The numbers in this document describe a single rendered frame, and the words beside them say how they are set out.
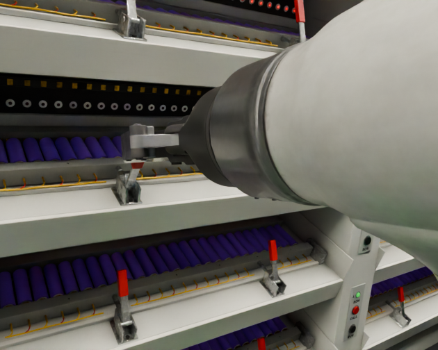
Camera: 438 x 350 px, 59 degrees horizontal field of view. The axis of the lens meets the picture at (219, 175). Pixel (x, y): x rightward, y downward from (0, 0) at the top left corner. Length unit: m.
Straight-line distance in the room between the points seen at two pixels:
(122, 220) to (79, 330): 0.17
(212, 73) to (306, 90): 0.36
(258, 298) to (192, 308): 0.12
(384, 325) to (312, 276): 0.34
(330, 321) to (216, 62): 0.57
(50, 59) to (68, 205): 0.16
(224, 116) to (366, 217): 0.09
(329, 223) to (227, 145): 0.60
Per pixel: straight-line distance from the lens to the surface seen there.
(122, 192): 0.49
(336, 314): 0.85
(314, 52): 0.17
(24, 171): 0.51
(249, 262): 0.71
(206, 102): 0.26
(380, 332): 1.05
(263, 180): 0.21
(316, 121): 0.16
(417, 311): 1.18
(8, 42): 0.44
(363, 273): 0.85
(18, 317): 0.59
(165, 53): 0.48
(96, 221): 0.48
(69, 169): 0.52
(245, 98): 0.21
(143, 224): 0.51
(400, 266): 0.97
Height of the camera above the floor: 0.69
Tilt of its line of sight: 13 degrees down
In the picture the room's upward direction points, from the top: 4 degrees clockwise
